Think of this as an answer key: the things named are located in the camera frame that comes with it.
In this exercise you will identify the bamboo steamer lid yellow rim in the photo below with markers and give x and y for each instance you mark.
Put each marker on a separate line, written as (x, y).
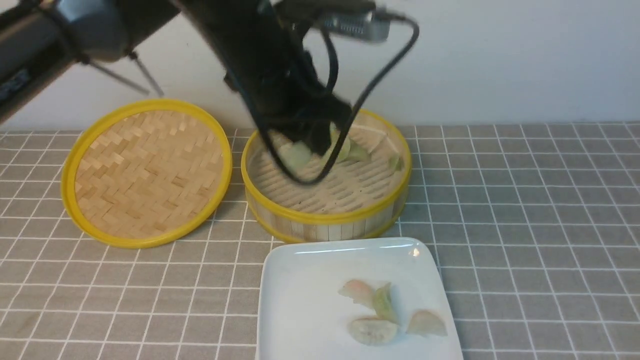
(147, 174)

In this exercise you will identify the pale green dumpling centre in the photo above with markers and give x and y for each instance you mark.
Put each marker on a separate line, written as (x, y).
(334, 137)

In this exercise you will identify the pink dumpling on plate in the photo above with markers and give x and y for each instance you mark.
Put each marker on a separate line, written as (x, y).
(359, 292)

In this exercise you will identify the white square plate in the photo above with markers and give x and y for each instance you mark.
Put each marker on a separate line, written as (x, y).
(301, 316)

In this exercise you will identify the green dumpling right of centre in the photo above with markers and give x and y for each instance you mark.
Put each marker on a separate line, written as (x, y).
(357, 153)

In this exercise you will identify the white dumpling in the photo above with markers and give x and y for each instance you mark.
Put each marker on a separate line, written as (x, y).
(295, 155)
(372, 331)

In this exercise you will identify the green dumpling on plate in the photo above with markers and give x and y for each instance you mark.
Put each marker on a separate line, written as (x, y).
(382, 303)

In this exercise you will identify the small green dumpling right edge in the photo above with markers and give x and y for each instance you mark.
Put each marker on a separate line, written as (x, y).
(395, 163)

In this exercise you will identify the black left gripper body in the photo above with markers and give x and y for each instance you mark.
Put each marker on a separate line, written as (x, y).
(267, 64)

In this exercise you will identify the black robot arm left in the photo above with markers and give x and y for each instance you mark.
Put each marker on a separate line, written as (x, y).
(41, 39)

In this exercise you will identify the bamboo steamer basket yellow rim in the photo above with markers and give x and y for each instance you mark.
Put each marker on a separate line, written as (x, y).
(357, 200)

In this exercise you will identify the pinkish dumpling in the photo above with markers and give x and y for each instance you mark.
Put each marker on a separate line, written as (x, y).
(425, 323)

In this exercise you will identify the silver wrist camera left gripper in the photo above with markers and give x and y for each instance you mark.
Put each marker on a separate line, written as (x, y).
(364, 27)

